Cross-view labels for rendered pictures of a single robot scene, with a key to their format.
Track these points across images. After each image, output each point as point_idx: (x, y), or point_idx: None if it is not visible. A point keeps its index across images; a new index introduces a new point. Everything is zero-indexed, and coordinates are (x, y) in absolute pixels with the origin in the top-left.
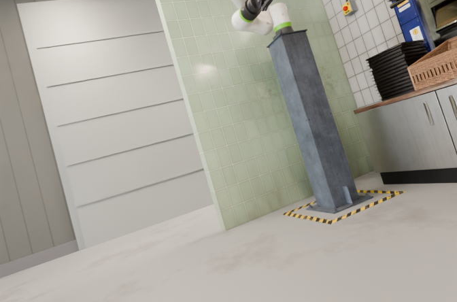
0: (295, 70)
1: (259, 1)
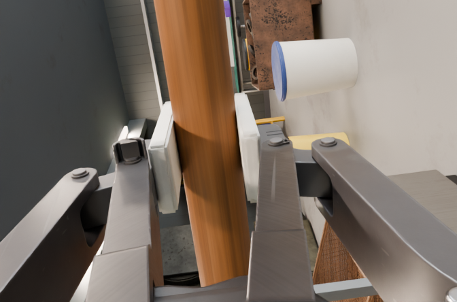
0: None
1: (300, 277)
